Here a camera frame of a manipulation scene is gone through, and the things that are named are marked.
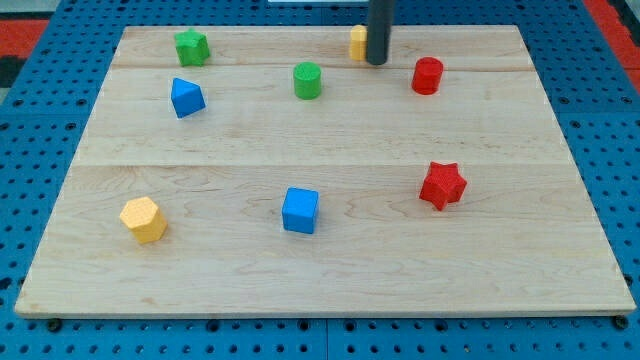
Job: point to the red star block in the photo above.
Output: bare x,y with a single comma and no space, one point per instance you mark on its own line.
442,185

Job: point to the green star block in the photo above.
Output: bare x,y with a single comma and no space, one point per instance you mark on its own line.
192,48

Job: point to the blue cube block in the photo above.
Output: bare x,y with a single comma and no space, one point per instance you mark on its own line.
299,210

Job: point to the light wooden board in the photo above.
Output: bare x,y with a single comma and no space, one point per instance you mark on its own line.
522,241

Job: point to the green cylinder block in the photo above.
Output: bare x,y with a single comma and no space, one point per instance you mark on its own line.
307,80

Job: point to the yellow block behind rod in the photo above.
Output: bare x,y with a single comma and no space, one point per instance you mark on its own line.
358,43

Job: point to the red cylinder block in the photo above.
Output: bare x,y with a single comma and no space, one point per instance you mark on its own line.
427,75

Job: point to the blue triangular prism block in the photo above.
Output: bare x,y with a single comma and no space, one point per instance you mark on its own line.
186,97

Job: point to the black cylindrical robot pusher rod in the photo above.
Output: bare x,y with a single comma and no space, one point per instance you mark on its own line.
379,25

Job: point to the yellow hexagon block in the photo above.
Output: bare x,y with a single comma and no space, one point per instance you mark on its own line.
144,219

